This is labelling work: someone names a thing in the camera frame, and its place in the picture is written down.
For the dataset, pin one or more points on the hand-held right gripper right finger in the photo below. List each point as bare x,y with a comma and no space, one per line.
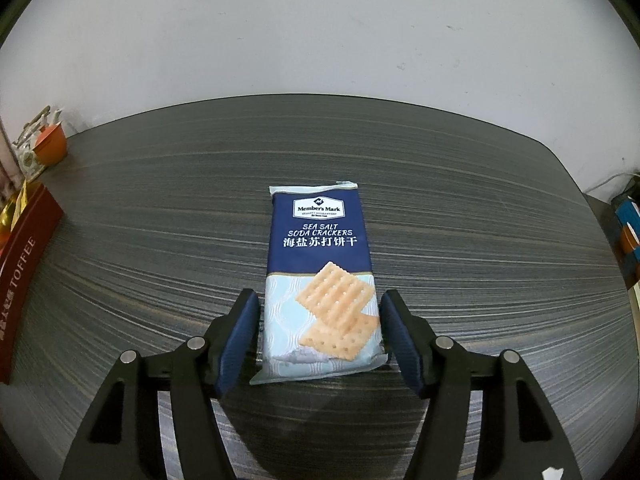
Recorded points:
402,345

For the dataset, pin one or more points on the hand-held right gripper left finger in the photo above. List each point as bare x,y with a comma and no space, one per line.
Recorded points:
240,340

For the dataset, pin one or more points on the navy blue cracker packet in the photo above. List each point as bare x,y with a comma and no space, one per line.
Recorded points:
320,260

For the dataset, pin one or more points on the red and gold candy box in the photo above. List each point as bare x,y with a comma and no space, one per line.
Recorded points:
25,280

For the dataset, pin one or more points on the white paper scrap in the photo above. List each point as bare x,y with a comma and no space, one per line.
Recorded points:
556,473

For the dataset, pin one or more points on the orange cup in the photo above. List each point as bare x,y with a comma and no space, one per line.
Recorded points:
52,147

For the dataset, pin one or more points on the floral ceramic teapot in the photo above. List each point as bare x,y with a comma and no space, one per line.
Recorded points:
29,166

